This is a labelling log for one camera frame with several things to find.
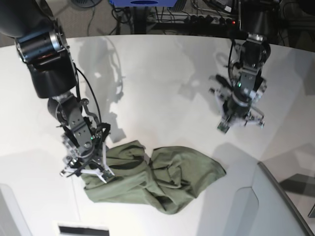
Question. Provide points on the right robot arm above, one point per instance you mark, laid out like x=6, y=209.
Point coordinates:
x=41, y=44

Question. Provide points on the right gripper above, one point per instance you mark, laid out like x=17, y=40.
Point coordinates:
x=90, y=162

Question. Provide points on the grey chair backrest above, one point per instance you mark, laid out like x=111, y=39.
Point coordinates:
x=283, y=217

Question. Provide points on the blue box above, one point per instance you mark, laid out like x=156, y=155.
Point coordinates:
x=136, y=3

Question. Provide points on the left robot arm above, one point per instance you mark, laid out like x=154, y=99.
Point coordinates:
x=244, y=87

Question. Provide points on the green t-shirt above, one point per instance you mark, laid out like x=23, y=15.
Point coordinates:
x=172, y=178

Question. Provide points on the black power strip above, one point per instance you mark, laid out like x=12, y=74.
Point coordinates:
x=168, y=18

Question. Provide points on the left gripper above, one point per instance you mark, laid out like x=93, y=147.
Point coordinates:
x=235, y=107

